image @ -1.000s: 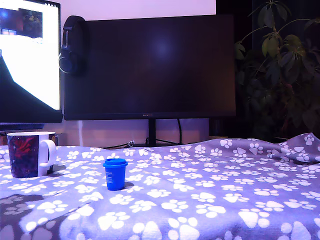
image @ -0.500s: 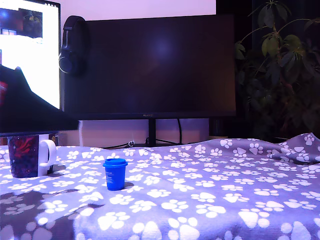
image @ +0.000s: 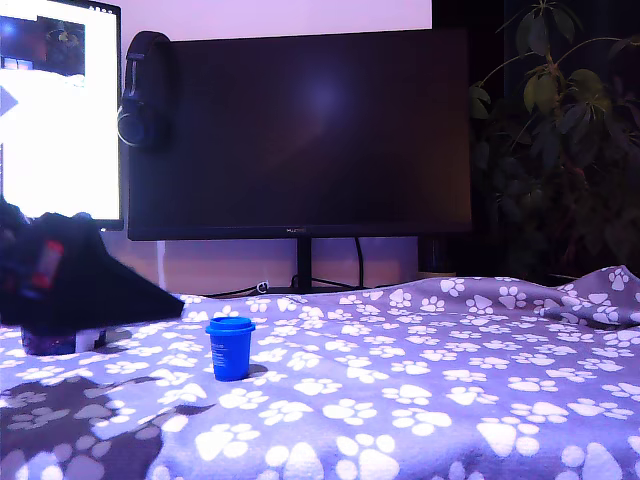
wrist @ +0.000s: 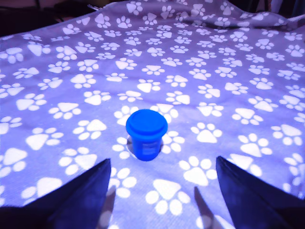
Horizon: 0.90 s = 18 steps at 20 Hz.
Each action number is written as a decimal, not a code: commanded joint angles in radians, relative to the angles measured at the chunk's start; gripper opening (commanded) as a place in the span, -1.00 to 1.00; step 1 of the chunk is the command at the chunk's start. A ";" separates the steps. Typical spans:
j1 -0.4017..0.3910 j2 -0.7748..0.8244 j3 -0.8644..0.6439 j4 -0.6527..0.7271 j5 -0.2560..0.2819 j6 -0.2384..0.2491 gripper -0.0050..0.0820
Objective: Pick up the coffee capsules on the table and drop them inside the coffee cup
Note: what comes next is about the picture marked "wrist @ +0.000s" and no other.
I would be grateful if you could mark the blue coffee capsule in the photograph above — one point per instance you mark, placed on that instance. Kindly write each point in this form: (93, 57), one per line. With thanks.
(146, 128)

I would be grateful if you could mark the paw print cloth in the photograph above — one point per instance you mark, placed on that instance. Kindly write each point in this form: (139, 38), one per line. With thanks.
(71, 71)

